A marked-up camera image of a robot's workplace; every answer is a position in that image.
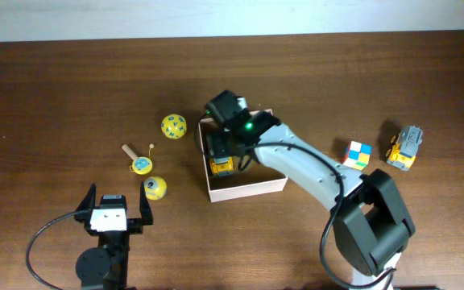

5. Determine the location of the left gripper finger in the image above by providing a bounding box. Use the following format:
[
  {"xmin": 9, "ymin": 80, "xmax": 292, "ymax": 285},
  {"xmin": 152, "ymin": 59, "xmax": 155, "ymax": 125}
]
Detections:
[
  {"xmin": 76, "ymin": 184, "xmax": 96, "ymax": 211},
  {"xmin": 139, "ymin": 182, "xmax": 153, "ymax": 226}
]

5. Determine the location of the yellow grey toy truck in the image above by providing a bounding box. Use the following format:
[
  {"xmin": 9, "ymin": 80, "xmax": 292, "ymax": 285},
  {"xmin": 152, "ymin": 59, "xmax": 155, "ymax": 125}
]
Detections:
[
  {"xmin": 386, "ymin": 126, "xmax": 423, "ymax": 172},
  {"xmin": 209, "ymin": 156, "xmax": 234, "ymax": 177}
]

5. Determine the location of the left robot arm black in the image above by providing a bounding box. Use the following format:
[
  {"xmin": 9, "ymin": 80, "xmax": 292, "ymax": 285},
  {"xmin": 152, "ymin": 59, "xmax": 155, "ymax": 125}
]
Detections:
[{"xmin": 75, "ymin": 184, "xmax": 153, "ymax": 289}]

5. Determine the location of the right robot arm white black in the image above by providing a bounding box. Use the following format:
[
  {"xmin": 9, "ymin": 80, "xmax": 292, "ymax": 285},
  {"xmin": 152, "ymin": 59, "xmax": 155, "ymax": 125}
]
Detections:
[{"xmin": 205, "ymin": 90, "xmax": 416, "ymax": 289}]

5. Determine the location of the yellow one-eyed ball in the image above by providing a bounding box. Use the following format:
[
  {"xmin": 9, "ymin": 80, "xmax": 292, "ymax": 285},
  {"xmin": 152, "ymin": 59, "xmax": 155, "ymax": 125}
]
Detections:
[{"xmin": 143, "ymin": 176, "xmax": 167, "ymax": 201}]

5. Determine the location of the yellow wooden rattle drum toy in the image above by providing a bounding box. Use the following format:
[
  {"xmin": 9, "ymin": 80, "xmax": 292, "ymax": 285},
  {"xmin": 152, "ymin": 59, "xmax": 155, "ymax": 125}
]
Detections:
[{"xmin": 122, "ymin": 144, "xmax": 153, "ymax": 175}]

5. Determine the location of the yellow ball with blue letters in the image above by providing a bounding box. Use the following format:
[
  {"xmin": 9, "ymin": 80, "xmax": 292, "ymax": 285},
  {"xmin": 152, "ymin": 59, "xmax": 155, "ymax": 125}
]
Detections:
[{"xmin": 161, "ymin": 114, "xmax": 187, "ymax": 139}]

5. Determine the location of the pink cardboard box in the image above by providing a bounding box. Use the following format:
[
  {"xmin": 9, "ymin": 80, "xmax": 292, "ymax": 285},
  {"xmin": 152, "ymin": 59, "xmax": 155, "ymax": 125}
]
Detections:
[{"xmin": 197, "ymin": 108, "xmax": 288, "ymax": 203}]

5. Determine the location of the multicolour puzzle cube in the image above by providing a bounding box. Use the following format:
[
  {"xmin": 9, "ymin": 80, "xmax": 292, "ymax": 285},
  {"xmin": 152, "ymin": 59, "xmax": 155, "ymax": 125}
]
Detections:
[{"xmin": 342, "ymin": 141, "xmax": 372, "ymax": 170}]

